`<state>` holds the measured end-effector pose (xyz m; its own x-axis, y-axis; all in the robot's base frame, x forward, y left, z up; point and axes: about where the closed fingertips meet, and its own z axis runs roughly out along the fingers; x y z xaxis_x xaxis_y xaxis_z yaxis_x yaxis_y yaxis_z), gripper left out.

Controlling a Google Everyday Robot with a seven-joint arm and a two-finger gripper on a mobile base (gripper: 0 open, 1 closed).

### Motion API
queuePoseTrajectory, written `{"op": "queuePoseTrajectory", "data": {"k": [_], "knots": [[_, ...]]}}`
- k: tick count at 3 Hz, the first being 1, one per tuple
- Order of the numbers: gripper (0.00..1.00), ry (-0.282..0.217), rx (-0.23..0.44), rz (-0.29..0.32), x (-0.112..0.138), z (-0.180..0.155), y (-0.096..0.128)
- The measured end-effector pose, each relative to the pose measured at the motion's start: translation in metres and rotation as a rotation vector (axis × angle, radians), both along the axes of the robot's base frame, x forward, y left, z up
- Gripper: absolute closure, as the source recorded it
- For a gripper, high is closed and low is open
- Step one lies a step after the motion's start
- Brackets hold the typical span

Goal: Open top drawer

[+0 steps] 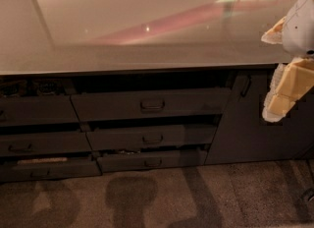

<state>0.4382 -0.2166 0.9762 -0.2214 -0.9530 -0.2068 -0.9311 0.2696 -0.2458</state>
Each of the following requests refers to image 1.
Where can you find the dark grey drawer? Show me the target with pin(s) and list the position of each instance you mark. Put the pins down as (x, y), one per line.
(48, 171)
(153, 136)
(37, 110)
(43, 143)
(152, 160)
(150, 103)

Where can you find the dark packages in left drawer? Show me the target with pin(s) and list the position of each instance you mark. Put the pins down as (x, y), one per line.
(31, 87)

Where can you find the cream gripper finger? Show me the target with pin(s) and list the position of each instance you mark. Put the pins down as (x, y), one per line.
(289, 83)
(274, 35)

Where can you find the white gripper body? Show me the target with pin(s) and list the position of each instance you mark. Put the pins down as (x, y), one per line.
(300, 28)

